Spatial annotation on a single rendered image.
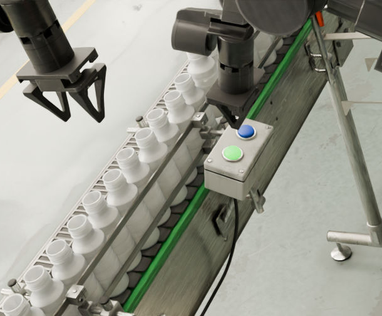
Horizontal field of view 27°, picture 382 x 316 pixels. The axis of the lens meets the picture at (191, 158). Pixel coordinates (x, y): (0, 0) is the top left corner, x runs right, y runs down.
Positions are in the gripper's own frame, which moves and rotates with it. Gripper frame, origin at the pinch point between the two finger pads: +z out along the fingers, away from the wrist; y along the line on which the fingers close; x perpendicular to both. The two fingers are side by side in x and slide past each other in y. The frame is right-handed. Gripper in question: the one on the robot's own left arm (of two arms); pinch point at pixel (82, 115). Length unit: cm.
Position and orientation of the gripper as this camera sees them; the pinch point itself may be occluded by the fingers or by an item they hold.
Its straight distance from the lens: 111.5
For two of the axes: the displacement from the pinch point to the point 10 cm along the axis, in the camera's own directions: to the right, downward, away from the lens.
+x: 4.5, -6.5, 6.2
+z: 3.3, 7.6, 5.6
